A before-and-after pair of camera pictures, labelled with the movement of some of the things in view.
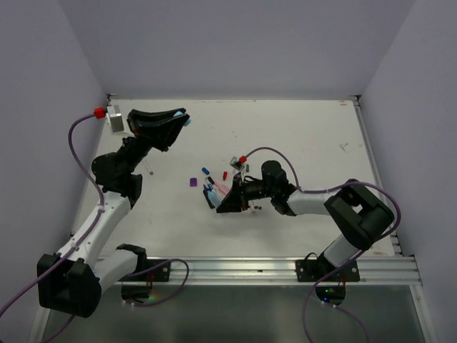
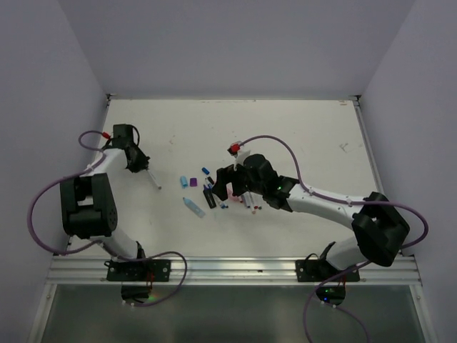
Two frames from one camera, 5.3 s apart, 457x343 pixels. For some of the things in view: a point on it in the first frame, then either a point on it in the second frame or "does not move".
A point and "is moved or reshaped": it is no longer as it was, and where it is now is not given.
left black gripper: (158, 129) → (142, 162)
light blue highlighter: (213, 197) → (194, 207)
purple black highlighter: (205, 191) does not move
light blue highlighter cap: (181, 113) → (183, 181)
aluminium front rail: (388, 271) does not move
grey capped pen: (148, 167) is moved or reshaped
